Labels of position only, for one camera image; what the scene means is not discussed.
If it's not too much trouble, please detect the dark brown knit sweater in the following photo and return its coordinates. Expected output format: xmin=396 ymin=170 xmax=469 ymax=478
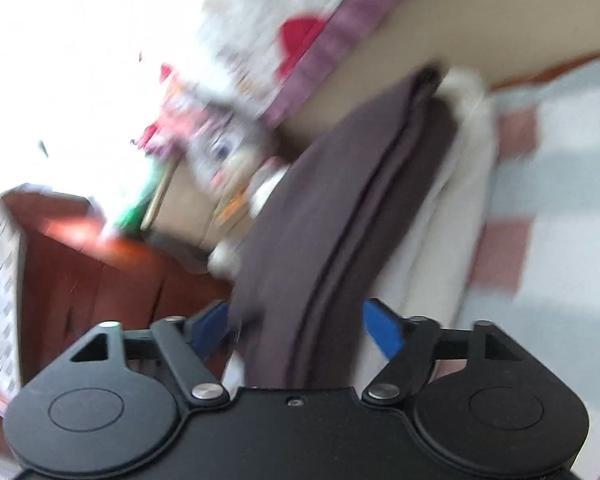
xmin=230 ymin=64 xmax=457 ymax=389

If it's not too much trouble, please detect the green item on nightstand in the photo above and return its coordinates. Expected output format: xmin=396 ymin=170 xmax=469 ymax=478
xmin=114 ymin=159 xmax=166 ymax=235

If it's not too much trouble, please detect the white folded garment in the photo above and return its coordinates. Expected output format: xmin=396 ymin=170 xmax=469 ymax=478
xmin=368 ymin=67 xmax=498 ymax=326

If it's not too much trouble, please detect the dark red wooden cabinet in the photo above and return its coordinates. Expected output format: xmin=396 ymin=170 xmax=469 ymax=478
xmin=0 ymin=186 xmax=236 ymax=466

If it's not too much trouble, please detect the grey bunny plush toy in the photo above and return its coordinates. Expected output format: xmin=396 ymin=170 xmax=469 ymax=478
xmin=186 ymin=105 xmax=289 ymax=280

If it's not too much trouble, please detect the cream drawer nightstand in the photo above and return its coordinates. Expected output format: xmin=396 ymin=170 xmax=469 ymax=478
xmin=140 ymin=159 xmax=252 ymax=252

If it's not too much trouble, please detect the checkered cartoon play mat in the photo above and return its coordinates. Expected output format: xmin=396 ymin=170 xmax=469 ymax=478
xmin=220 ymin=52 xmax=600 ymax=480

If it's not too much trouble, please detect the red bear quilted bedspread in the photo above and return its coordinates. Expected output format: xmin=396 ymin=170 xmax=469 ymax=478
xmin=142 ymin=0 xmax=403 ymax=127

